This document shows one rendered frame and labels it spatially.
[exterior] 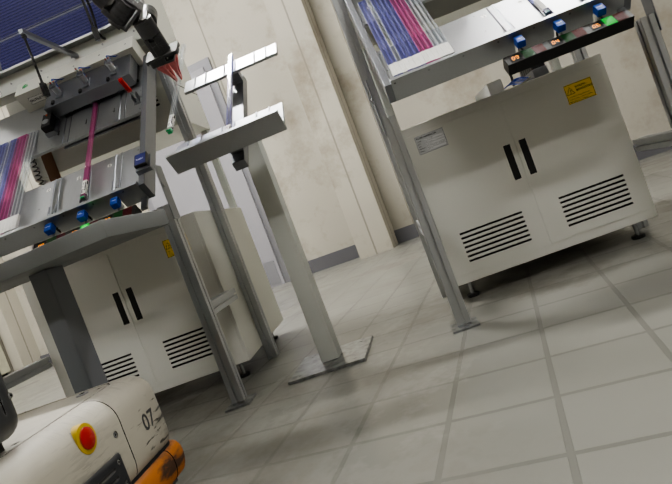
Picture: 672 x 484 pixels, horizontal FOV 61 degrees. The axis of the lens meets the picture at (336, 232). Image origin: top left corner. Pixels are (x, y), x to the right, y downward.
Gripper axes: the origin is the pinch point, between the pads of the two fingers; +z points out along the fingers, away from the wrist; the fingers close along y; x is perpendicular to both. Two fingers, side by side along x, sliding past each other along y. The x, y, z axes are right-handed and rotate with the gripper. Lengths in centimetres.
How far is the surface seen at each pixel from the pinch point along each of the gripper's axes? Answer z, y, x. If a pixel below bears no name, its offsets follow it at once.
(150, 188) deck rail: 17.4, 17.4, 24.9
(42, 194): 13, 55, 13
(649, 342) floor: 36, -89, 106
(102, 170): 13.5, 33.8, 11.7
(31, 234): 16, 57, 28
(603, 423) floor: 19, -72, 125
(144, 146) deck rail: 12.4, 18.4, 9.2
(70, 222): 17, 44, 27
